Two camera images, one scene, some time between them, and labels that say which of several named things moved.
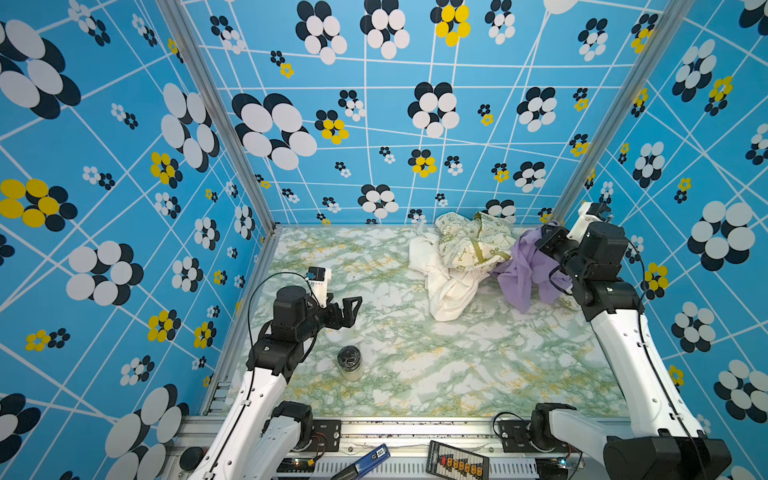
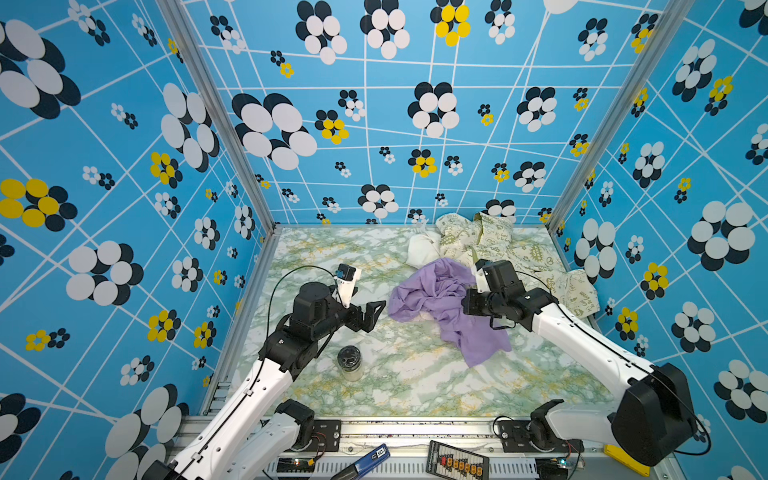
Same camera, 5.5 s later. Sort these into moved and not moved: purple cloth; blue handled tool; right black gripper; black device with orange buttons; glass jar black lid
Moved: purple cloth; right black gripper
Not moved: glass jar black lid; blue handled tool; black device with orange buttons
